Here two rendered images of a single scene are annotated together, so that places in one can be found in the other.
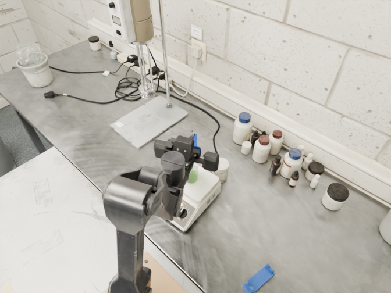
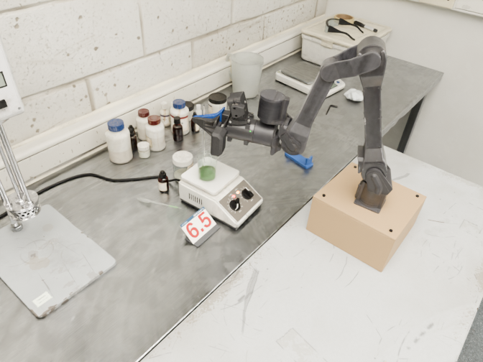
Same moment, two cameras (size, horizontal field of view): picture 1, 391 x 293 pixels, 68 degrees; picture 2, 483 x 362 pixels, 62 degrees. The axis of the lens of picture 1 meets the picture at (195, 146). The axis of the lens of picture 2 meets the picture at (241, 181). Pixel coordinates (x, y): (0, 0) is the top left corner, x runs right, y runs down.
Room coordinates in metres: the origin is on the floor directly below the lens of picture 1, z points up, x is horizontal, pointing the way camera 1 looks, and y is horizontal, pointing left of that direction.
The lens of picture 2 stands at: (0.58, 0.86, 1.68)
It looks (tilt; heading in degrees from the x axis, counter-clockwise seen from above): 39 degrees down; 264
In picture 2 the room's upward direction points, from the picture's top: 4 degrees clockwise
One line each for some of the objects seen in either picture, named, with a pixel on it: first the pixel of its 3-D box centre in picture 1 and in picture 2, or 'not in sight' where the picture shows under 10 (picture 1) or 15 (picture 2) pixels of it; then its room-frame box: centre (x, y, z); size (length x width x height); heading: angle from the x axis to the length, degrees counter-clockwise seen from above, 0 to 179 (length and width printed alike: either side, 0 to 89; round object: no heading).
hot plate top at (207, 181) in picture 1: (195, 181); (210, 174); (0.57, 0.00, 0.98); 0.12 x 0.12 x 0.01; 52
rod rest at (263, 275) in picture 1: (259, 278); (299, 155); (0.29, -0.18, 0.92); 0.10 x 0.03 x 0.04; 127
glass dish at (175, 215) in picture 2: not in sight; (176, 212); (0.66, 0.07, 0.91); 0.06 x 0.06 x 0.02
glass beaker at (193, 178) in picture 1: (190, 172); (208, 166); (0.58, 0.02, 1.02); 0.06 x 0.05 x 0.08; 168
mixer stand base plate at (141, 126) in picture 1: (149, 119); (44, 253); (0.97, 0.20, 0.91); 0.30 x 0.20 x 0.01; 137
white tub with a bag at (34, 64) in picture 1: (33, 63); not in sight; (1.27, 0.80, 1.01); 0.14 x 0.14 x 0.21
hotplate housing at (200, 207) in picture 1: (190, 193); (218, 190); (0.55, 0.02, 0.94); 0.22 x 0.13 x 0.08; 142
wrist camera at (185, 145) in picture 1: (180, 150); (239, 108); (0.51, 0.04, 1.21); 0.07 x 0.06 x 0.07; 74
